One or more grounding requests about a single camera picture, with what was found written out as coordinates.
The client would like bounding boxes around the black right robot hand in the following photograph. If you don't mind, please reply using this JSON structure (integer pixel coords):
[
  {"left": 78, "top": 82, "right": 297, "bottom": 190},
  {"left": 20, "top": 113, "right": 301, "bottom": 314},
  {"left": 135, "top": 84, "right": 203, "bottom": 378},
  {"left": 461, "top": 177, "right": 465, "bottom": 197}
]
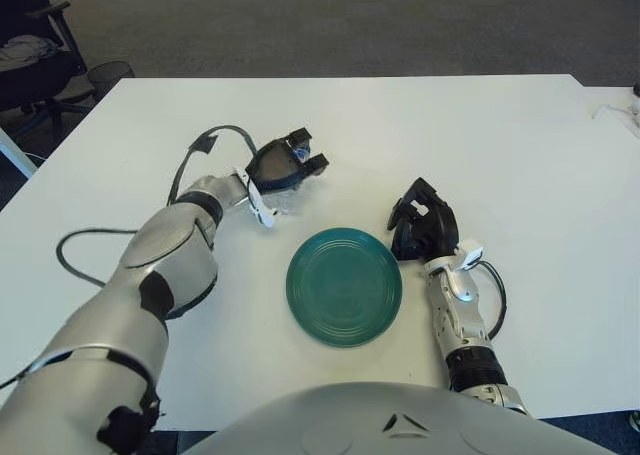
[{"left": 385, "top": 177, "right": 460, "bottom": 263}]

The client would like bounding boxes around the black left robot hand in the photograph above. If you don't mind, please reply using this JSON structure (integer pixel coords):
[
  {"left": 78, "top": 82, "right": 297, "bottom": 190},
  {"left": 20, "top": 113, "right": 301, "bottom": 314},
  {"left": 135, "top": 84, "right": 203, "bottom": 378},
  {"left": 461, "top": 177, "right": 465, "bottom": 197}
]
[{"left": 244, "top": 129, "right": 330, "bottom": 194}]

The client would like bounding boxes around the clear plastic bottle blue cap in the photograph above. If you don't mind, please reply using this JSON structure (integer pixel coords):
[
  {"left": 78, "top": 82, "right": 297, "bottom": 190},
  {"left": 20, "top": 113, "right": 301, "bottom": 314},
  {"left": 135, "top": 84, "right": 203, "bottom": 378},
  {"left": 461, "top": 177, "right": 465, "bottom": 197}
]
[{"left": 259, "top": 143, "right": 314, "bottom": 219}]

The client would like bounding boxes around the green round plate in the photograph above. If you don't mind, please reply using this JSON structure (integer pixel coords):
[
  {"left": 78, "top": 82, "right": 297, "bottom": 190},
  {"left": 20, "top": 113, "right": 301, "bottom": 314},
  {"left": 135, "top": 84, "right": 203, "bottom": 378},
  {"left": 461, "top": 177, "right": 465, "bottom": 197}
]
[{"left": 285, "top": 227, "right": 404, "bottom": 349}]

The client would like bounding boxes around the grey robot torso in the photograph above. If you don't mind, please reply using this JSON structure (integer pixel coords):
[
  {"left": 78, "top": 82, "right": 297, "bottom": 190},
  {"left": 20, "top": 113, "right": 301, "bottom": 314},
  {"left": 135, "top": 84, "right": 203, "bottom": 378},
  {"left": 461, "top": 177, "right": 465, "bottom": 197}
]
[{"left": 182, "top": 382, "right": 626, "bottom": 455}]

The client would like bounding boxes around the black office chair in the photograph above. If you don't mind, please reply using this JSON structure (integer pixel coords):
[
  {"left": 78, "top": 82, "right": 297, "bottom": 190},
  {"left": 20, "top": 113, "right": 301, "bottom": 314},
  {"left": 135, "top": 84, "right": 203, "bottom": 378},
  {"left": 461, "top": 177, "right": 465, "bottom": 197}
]
[{"left": 0, "top": 0, "right": 99, "bottom": 141}]

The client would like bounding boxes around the white desk leg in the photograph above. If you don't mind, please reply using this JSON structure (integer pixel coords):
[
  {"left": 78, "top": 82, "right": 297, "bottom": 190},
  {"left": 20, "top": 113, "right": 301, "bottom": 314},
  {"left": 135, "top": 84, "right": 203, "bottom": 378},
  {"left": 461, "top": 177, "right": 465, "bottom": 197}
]
[{"left": 0, "top": 124, "right": 39, "bottom": 180}]

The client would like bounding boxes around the grey cloth bundle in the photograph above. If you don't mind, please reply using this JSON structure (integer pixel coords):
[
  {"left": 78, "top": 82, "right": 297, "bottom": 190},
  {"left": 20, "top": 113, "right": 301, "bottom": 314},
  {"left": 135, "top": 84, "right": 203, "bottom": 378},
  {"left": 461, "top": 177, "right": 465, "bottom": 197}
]
[{"left": 0, "top": 34, "right": 61, "bottom": 65}]

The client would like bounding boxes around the dark left arm cable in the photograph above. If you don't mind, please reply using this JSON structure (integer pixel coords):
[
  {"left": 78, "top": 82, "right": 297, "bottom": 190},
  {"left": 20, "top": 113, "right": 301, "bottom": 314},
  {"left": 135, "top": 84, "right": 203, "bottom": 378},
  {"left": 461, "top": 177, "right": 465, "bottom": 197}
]
[{"left": 55, "top": 124, "right": 259, "bottom": 289}]

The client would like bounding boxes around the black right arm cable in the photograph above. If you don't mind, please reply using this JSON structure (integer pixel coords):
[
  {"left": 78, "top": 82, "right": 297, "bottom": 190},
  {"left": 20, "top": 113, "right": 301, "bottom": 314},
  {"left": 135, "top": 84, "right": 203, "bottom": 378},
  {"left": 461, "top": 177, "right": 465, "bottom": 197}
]
[{"left": 477, "top": 259, "right": 508, "bottom": 340}]

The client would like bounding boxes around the black wire mesh wastebasket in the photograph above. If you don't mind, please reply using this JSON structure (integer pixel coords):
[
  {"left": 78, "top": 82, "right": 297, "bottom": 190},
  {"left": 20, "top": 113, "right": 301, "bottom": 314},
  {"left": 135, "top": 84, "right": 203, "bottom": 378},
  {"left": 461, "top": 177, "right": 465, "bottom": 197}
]
[{"left": 87, "top": 60, "right": 136, "bottom": 101}]

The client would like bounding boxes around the thin white cable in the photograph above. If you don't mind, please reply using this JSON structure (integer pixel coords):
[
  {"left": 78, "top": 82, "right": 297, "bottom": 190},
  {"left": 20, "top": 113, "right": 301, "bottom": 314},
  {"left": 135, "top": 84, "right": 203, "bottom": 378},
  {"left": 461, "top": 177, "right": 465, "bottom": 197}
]
[{"left": 592, "top": 103, "right": 634, "bottom": 121}]

